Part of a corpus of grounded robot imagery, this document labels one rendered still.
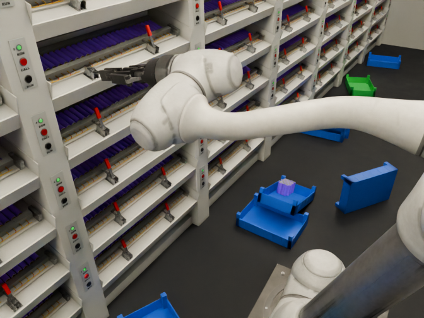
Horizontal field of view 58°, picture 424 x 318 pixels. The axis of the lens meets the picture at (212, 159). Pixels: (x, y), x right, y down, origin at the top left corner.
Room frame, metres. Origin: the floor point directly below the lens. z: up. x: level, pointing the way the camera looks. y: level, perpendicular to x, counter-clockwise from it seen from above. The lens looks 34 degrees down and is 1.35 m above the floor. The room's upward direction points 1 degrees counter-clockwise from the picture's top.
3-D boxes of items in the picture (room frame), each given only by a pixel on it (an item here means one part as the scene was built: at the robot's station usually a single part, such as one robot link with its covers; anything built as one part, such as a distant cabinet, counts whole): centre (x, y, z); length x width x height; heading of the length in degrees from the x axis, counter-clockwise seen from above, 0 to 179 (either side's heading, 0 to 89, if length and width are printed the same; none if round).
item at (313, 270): (0.70, -0.29, 0.44); 0.18 x 0.16 x 0.22; 149
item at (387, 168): (1.59, -0.81, 0.10); 0.30 x 0.08 x 0.20; 113
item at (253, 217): (1.42, -0.30, 0.04); 0.30 x 0.20 x 0.08; 55
